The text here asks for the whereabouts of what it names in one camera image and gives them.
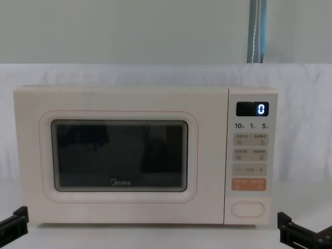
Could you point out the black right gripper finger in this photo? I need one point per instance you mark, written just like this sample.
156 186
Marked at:
285 228

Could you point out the pale grey curtain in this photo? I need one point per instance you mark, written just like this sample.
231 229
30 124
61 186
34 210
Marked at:
116 28

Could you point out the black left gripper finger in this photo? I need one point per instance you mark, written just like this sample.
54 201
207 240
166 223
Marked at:
20 220

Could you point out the cream microwave oven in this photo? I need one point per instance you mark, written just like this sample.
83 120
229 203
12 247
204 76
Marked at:
129 101

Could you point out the grey striped post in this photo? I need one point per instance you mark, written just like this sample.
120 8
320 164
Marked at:
256 31

